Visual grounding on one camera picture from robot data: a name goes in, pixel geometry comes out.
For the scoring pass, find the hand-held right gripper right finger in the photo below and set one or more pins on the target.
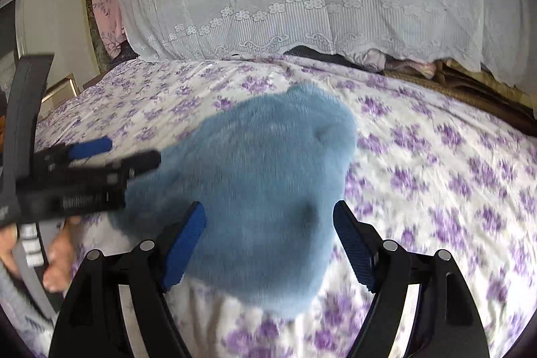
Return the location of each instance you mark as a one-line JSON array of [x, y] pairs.
[[354, 244]]

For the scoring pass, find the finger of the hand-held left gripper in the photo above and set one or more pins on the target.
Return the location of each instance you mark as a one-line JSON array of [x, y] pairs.
[[90, 148], [138, 165]]

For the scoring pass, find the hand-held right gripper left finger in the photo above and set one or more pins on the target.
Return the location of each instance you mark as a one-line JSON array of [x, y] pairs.
[[184, 244]]

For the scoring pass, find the blue fluffy garment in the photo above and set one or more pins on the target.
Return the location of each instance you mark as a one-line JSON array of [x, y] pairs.
[[260, 173]]

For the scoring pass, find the person's left hand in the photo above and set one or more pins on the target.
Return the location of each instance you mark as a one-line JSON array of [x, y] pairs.
[[58, 253]]

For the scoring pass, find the wooden bedside furniture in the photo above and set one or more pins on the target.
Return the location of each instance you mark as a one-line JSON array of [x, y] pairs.
[[61, 89]]

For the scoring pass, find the purple floral bed sheet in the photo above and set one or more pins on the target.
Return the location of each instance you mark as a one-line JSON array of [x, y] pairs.
[[419, 173]]

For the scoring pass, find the pink white folded cloth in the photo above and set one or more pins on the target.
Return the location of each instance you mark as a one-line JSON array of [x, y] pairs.
[[402, 66]]

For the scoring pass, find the brown folded blanket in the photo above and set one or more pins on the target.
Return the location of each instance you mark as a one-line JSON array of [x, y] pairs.
[[470, 89]]

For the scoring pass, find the dark folded cloth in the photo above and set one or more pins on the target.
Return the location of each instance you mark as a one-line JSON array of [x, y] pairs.
[[319, 54]]

